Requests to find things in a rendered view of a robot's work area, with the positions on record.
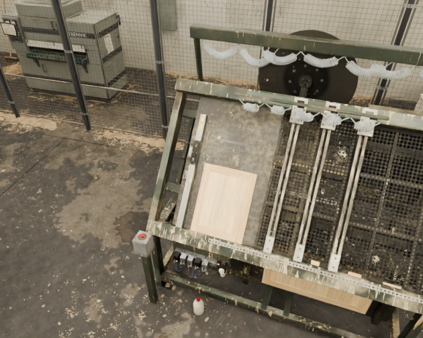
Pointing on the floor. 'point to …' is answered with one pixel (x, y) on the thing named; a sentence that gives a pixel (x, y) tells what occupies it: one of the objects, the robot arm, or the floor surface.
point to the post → (150, 279)
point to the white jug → (198, 306)
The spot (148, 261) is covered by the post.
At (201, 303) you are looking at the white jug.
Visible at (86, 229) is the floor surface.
